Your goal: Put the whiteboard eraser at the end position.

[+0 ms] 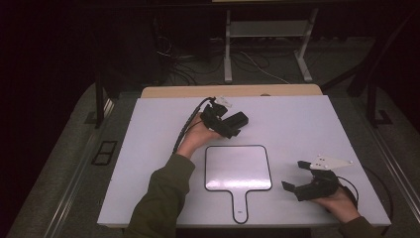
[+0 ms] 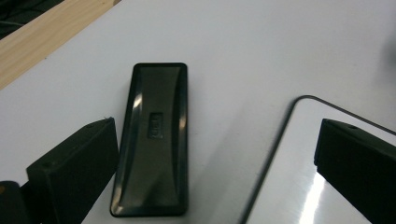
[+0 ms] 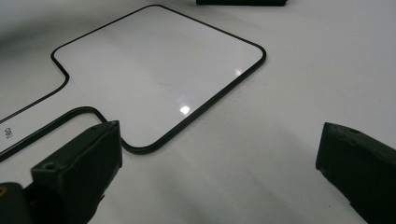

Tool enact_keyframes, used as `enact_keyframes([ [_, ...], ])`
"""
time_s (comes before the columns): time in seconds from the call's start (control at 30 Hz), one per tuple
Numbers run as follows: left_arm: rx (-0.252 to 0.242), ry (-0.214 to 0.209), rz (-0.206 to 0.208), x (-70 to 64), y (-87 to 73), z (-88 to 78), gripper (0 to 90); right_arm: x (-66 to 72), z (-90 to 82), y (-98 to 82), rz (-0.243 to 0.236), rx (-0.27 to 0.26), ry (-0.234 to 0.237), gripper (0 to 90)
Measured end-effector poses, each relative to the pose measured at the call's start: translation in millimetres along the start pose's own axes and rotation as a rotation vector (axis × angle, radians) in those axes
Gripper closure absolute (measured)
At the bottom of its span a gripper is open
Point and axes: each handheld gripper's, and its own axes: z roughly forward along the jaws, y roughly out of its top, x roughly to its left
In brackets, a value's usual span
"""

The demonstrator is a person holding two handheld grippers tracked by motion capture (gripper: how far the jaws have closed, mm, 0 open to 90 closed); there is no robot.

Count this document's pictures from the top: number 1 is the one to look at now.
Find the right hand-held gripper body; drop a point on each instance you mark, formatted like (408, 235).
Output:
(318, 189)

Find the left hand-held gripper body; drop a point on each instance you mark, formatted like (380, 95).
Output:
(214, 120)

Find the black whiteboard eraser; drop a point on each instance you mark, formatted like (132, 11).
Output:
(237, 119)

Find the person's left hand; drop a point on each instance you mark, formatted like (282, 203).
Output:
(196, 135)

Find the person's right hand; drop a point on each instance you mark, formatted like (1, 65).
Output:
(341, 206)

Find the white metal stand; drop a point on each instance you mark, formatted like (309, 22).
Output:
(228, 49)

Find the black metal stand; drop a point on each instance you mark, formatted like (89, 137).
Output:
(371, 105)
(99, 105)

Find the metal floor rail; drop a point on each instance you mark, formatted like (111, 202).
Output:
(71, 191)
(396, 162)

